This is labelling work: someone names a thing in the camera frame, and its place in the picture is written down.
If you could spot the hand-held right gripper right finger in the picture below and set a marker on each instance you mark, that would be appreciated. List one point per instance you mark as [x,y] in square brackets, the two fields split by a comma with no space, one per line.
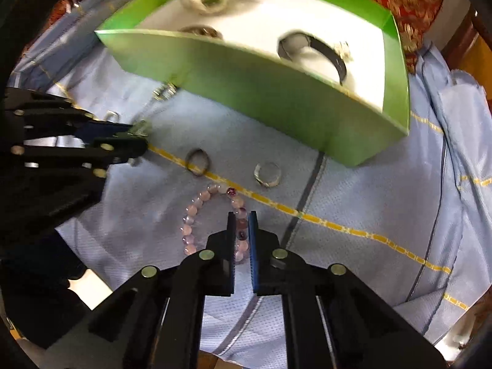
[251,253]

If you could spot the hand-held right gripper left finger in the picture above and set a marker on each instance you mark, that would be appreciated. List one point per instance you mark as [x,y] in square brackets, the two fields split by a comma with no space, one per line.
[231,253]

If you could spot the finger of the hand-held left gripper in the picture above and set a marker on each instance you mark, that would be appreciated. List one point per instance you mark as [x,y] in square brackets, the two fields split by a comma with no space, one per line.
[123,148]
[103,128]

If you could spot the green cardboard box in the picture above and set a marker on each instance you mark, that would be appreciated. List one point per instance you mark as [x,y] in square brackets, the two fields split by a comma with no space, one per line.
[250,92]

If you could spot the black wrist watch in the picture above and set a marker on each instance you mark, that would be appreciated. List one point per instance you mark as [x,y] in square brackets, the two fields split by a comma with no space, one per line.
[330,53]

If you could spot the silver butterfly charm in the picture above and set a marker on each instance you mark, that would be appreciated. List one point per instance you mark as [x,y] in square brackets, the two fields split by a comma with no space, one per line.
[342,50]

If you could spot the light blue cloth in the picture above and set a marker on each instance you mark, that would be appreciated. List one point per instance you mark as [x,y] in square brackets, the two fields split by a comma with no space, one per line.
[346,200]

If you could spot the red gold patterned cushion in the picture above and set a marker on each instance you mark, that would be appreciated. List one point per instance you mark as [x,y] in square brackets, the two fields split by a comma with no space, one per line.
[403,0]

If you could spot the dark wooden armchair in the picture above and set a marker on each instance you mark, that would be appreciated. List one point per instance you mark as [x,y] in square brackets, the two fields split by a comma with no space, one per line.
[480,23]

